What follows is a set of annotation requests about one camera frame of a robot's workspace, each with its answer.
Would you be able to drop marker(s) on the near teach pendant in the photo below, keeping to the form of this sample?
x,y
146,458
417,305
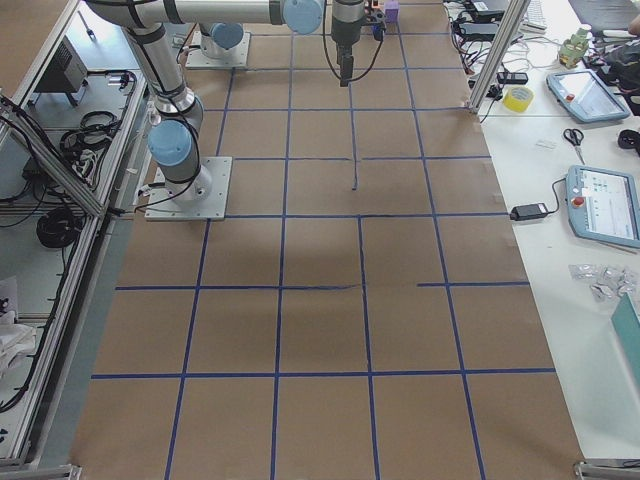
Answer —
x,y
603,205

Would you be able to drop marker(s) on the purple foam block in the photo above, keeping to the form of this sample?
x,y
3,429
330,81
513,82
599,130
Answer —
x,y
391,10

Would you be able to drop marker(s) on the teach pendant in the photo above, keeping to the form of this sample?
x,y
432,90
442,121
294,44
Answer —
x,y
603,205
585,97

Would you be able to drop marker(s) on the far teach pendant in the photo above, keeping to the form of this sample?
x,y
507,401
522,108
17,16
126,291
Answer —
x,y
585,97

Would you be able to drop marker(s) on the bag of screws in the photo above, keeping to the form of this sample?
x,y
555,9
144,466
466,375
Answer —
x,y
607,282

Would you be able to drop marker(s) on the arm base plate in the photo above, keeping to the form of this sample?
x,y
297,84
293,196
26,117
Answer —
x,y
205,198
205,54

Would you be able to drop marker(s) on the white cloth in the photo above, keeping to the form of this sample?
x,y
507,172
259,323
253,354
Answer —
x,y
17,340

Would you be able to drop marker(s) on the yellow tape roll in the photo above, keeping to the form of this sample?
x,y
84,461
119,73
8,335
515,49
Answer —
x,y
518,99

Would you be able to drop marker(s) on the black power adapter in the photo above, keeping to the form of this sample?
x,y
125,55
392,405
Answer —
x,y
528,212

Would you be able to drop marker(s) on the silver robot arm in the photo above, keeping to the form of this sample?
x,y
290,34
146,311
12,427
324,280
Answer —
x,y
173,143
220,35

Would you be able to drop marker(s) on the black handled scissors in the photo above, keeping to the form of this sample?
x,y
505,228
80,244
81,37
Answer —
x,y
575,137

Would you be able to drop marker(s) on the aluminium frame post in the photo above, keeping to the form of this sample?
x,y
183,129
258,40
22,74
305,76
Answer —
x,y
503,38

